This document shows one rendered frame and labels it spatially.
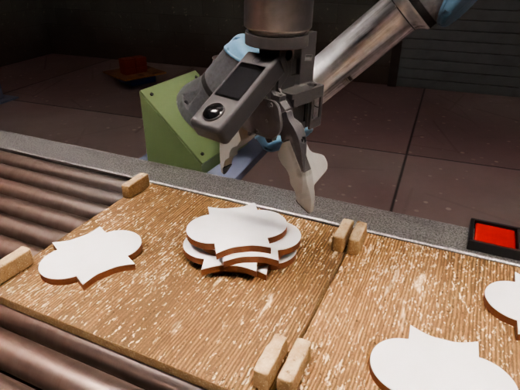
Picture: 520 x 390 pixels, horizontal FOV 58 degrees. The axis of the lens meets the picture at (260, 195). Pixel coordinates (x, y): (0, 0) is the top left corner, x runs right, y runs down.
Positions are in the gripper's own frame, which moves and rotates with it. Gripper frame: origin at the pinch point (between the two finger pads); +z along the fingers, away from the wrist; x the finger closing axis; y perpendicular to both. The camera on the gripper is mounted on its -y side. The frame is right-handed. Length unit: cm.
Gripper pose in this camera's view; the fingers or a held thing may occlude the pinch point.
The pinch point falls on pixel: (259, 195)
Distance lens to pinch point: 60.1
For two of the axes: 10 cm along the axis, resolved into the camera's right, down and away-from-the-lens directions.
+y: 6.7, -3.5, 6.5
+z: -0.2, 8.7, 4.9
